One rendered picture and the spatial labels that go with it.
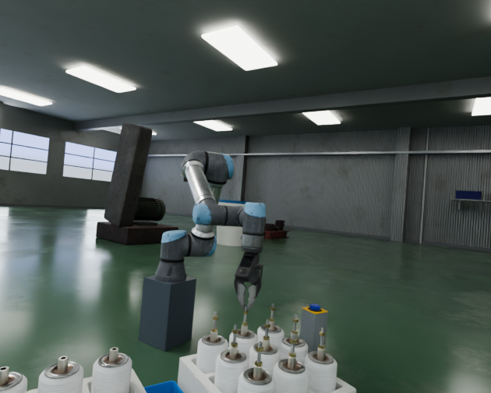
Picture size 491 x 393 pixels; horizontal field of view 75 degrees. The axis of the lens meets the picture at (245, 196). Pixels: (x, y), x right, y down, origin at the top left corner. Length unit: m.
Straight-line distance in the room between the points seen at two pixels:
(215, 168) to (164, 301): 0.65
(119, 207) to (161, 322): 3.23
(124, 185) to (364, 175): 7.15
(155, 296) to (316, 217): 8.92
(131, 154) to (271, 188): 7.04
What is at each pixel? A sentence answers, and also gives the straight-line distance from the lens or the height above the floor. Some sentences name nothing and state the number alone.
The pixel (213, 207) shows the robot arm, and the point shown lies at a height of 0.67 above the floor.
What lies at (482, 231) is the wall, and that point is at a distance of 9.75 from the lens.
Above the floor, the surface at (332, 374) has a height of 0.23.
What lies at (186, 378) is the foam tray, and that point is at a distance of 1.15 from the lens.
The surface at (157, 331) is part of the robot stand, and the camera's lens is 1.65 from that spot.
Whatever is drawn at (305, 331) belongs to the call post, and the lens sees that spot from 1.32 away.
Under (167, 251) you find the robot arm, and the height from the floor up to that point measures 0.44.
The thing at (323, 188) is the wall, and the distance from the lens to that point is 10.25.
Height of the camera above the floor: 0.69
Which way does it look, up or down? 1 degrees up
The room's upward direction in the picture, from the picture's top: 5 degrees clockwise
